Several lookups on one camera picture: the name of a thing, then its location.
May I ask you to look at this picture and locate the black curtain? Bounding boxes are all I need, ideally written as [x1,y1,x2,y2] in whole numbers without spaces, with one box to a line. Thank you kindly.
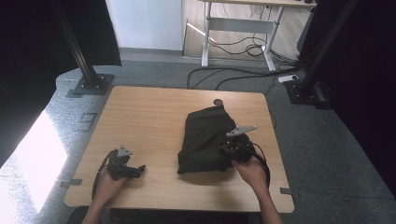
[297,0,396,203]
[0,0,122,170]

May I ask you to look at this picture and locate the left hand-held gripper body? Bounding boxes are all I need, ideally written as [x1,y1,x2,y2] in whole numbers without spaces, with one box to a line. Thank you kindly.
[106,145,135,181]

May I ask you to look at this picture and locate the white frame desk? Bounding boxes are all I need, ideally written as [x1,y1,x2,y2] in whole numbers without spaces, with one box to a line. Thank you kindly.
[199,0,318,73]

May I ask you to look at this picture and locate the black metal stand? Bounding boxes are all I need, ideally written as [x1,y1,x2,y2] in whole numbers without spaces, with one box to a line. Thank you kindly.
[284,0,360,110]
[53,0,116,99]

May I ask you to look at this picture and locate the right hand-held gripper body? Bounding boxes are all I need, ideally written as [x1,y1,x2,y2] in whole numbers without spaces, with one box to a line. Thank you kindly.
[221,124,260,164]

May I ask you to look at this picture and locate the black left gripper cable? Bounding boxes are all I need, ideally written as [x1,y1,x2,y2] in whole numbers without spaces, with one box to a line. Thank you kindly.
[91,149,115,201]

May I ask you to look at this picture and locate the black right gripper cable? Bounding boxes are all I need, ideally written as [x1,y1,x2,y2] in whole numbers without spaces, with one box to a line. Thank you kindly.
[248,142,272,189]

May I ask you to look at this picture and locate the person's left hand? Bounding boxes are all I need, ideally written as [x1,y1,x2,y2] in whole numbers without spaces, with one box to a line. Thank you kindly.
[92,167,129,204]

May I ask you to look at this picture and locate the long black floor cables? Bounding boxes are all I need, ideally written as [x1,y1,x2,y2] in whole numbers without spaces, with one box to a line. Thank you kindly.
[186,66,302,91]

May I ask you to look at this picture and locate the coiled black cable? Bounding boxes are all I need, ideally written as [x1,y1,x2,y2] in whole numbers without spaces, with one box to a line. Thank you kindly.
[207,35,276,58]

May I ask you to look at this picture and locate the person's lap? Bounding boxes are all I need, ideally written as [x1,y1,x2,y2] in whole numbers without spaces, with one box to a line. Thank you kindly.
[65,206,263,224]

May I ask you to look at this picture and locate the person's right hand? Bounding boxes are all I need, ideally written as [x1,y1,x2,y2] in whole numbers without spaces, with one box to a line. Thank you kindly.
[231,154,269,194]

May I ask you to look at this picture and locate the grey tape piece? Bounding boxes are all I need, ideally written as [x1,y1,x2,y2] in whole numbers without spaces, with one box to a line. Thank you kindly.
[59,178,84,189]
[278,187,301,200]

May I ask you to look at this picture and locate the white power strip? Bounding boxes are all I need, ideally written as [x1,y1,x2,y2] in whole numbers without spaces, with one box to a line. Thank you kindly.
[277,74,300,84]

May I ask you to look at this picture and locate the floor socket cover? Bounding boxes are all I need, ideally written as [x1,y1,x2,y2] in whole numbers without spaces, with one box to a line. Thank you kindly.
[78,112,98,133]

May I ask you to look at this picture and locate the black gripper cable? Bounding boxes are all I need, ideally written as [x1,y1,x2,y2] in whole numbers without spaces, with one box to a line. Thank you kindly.
[91,149,115,201]
[248,142,272,189]

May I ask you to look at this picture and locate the black pleated skirt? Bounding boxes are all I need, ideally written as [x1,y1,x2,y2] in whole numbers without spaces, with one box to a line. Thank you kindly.
[177,98,250,175]

